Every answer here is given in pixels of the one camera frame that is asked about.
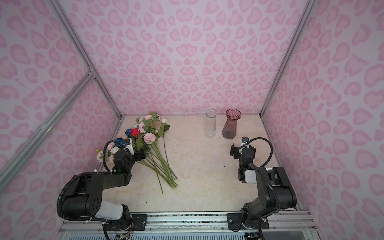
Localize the purple ribbed glass vase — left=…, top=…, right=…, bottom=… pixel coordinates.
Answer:
left=222, top=109, right=242, bottom=140

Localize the red rose stem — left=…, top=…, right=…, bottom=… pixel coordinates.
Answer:
left=130, top=128, right=140, bottom=137

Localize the pink rose spray stem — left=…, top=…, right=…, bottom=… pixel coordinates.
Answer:
left=143, top=133, right=179, bottom=191

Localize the blue rose stem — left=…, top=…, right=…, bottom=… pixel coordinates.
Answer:
left=125, top=129, right=132, bottom=138

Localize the white rose stem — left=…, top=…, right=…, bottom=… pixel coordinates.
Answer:
left=160, top=118, right=170, bottom=164

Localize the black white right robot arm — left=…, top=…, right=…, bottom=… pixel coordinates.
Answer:
left=227, top=137, right=297, bottom=239

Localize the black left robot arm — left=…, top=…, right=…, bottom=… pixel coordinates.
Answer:
left=57, top=140, right=146, bottom=232

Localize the clear glass vase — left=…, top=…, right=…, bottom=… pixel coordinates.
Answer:
left=204, top=111, right=217, bottom=138

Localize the pale pink white flower bunch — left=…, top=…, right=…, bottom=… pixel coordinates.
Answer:
left=95, top=142, right=121, bottom=163

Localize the pink orange mixed flower stem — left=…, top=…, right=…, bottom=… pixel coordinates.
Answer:
left=133, top=112, right=163, bottom=145

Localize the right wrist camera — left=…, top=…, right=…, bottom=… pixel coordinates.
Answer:
left=241, top=137, right=250, bottom=146

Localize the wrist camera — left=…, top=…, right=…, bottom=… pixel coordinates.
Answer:
left=123, top=139, right=135, bottom=156
left=241, top=137, right=250, bottom=146

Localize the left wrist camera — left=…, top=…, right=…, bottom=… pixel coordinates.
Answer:
left=123, top=139, right=135, bottom=156

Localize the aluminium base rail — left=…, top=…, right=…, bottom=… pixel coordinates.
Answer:
left=56, top=210, right=320, bottom=240

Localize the aluminium frame profile right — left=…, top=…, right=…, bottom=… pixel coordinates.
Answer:
left=260, top=0, right=319, bottom=120

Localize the aluminium frame profile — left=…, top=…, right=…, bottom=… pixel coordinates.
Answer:
left=1, top=1, right=123, bottom=193
left=260, top=0, right=319, bottom=120

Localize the aluminium frame profile left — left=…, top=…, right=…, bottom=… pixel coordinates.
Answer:
left=1, top=1, right=123, bottom=193

